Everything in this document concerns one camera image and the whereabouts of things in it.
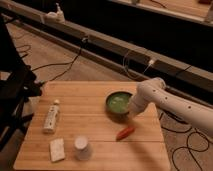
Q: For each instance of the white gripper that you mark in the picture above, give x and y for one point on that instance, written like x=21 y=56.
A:
x=137 y=104

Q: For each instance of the green ceramic bowl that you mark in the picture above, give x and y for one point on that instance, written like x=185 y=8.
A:
x=117 y=102

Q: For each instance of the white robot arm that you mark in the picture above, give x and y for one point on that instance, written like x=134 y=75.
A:
x=153 y=91

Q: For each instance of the orange carrot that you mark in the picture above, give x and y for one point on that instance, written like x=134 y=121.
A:
x=125 y=133

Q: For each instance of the white plastic cup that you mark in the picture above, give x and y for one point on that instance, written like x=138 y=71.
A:
x=82 y=148

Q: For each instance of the white sponge block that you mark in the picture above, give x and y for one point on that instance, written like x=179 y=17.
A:
x=57 y=150

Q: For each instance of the white tube bottle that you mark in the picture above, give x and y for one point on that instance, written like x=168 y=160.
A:
x=51 y=118

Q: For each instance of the black chair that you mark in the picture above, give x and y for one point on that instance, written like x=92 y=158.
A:
x=15 y=90

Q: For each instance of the grey metal rail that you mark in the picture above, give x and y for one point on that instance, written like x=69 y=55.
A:
x=182 y=47

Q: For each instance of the white object on rail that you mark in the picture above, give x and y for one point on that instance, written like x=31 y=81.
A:
x=58 y=15

